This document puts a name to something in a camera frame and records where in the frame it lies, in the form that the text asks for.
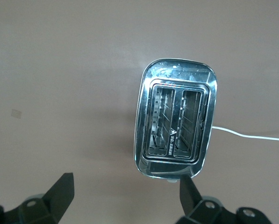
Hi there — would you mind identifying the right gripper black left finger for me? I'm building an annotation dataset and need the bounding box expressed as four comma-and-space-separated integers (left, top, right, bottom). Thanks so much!
17, 172, 75, 224

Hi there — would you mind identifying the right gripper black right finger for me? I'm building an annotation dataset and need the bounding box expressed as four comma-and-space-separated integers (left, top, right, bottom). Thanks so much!
176, 174, 238, 224

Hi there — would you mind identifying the chrome and beige toaster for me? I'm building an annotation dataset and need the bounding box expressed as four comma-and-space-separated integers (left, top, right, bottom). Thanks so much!
134, 57, 218, 183

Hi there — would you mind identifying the white toaster power cable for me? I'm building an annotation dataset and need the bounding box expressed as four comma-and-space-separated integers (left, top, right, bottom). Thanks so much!
210, 125, 279, 143

